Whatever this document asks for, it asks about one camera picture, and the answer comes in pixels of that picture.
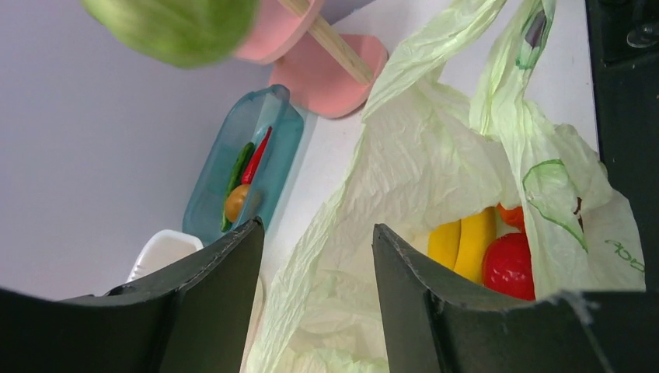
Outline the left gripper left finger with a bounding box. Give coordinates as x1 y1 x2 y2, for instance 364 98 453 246
1 218 264 372

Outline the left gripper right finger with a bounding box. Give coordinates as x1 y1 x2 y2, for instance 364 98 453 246
372 224 658 372

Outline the red tomato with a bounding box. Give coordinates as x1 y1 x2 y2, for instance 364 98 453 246
482 232 535 301

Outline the green plastic grocery bag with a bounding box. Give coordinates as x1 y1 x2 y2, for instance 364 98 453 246
246 1 645 372

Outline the pink three-tier shelf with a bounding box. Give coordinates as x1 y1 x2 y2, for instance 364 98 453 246
234 0 389 119

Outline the green cabbage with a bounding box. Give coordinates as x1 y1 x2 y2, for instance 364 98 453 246
81 0 260 69

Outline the white plastic basin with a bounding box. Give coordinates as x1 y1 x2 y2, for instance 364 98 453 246
127 229 204 283

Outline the yellow banana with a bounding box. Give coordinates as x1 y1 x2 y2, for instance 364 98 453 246
427 207 497 284

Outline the brown potato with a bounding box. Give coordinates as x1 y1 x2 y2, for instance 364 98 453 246
224 184 250 223

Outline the orange fruit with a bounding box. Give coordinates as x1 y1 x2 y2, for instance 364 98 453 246
497 204 525 233

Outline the green cucumber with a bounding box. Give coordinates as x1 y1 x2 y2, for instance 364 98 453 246
221 142 255 232

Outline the red chili pepper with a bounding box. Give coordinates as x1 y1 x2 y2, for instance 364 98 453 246
241 127 273 184

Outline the teal plastic tray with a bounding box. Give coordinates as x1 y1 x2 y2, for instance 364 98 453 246
182 84 305 244

